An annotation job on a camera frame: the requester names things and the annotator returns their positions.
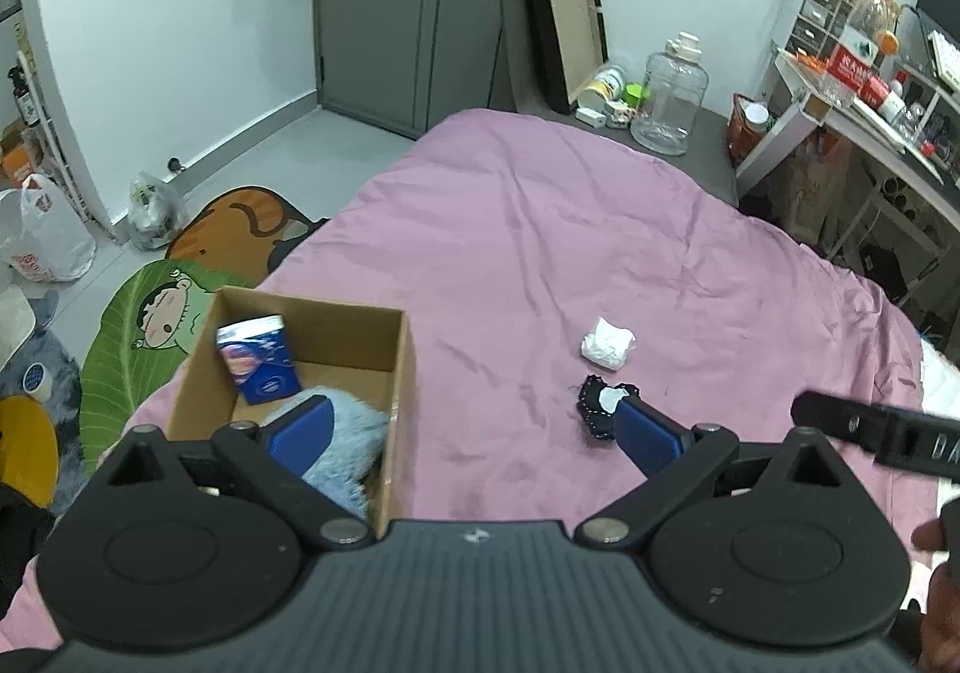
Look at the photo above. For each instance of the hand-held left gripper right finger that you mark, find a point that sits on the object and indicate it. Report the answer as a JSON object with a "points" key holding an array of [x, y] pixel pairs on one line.
{"points": [[649, 437]]}

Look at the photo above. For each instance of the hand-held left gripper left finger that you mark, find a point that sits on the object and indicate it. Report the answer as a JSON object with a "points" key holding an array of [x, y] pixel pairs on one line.
{"points": [[300, 433]]}

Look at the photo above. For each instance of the small patterned cube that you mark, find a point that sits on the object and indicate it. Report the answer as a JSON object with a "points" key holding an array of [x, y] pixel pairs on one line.
{"points": [[619, 114]]}

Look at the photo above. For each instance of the small white box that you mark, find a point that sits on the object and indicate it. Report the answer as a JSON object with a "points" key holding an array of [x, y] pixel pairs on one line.
{"points": [[591, 116]]}

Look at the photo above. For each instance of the white keyboard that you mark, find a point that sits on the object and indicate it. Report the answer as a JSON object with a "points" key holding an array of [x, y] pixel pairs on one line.
{"points": [[946, 54]]}

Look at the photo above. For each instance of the pink bed sheet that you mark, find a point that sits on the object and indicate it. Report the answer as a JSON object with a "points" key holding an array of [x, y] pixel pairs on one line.
{"points": [[525, 230]]}

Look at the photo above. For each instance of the white round jar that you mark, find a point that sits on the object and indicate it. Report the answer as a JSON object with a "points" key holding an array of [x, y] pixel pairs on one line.
{"points": [[604, 84]]}

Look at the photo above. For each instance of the green leaf cartoon rug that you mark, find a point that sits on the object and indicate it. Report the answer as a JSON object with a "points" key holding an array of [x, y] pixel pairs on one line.
{"points": [[127, 343]]}

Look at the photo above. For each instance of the clear plastic trash bag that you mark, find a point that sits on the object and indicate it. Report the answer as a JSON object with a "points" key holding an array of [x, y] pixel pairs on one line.
{"points": [[156, 212]]}

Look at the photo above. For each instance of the tape roll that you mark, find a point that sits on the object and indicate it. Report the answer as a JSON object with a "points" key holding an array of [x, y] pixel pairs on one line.
{"points": [[37, 380]]}

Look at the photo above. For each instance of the white plastic shopping bag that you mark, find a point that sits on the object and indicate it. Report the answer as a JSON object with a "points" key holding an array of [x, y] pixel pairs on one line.
{"points": [[45, 238]]}

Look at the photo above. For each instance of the grey door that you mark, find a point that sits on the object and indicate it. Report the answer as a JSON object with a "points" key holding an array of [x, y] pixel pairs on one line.
{"points": [[405, 6]]}

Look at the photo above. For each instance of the person's right hand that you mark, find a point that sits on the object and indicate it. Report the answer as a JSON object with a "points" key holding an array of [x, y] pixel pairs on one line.
{"points": [[941, 605]]}

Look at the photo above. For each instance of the grey drawer organizer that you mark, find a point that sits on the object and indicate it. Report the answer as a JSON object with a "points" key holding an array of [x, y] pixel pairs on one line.
{"points": [[821, 17]]}

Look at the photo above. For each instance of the yellow round stool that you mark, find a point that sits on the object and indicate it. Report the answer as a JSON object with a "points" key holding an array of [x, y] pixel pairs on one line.
{"points": [[26, 448]]}

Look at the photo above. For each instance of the white desk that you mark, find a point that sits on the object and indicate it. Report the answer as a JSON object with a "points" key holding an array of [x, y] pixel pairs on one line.
{"points": [[862, 141]]}

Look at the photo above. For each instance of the orange cat rug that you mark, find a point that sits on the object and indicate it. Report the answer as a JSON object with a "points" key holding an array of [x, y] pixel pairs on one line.
{"points": [[240, 223]]}

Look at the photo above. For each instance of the light blue fluffy plush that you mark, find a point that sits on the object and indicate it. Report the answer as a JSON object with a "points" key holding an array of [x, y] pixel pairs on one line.
{"points": [[352, 433]]}

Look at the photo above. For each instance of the dark glass bottle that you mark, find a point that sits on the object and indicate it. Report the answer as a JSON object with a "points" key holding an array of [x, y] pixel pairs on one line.
{"points": [[22, 96]]}

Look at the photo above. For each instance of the black framed cardboard tray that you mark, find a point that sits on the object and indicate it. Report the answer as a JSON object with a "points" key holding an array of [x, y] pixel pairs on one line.
{"points": [[562, 6]]}

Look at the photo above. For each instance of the clear plastic water jug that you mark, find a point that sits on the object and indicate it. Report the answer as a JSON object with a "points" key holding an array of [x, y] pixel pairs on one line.
{"points": [[670, 99]]}

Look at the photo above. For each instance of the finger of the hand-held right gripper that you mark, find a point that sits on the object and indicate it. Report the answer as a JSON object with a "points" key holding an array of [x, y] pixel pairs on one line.
{"points": [[840, 422]]}

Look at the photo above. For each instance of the beige cloth bag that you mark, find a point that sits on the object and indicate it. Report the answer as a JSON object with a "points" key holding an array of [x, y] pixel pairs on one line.
{"points": [[13, 324]]}

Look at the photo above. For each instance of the green lid container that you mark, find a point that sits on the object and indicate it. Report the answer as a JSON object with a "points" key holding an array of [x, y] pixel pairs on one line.
{"points": [[636, 93]]}

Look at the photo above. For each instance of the brown cardboard box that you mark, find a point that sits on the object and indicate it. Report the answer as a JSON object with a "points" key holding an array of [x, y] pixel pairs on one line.
{"points": [[330, 343]]}

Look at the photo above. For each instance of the red box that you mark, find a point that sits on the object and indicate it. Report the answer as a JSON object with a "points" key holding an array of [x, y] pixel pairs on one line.
{"points": [[855, 72]]}

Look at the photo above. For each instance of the orange cardboard box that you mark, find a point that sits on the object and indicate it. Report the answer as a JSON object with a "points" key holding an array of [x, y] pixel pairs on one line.
{"points": [[15, 159]]}

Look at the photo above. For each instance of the crumpled white tissue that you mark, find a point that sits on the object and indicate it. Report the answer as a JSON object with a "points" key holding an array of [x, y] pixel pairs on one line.
{"points": [[607, 343]]}

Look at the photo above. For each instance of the blue grey fluffy rug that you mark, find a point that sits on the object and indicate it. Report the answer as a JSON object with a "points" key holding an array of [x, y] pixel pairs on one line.
{"points": [[64, 373]]}

